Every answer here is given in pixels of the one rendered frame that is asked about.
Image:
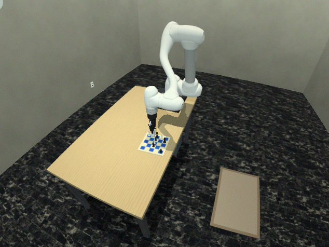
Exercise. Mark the blue and white checkered chessboard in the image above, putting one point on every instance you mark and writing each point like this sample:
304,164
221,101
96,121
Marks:
146,145

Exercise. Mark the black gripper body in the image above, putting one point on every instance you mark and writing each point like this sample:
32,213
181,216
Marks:
151,117

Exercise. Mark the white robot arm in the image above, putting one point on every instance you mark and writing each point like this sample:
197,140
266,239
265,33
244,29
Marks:
190,37

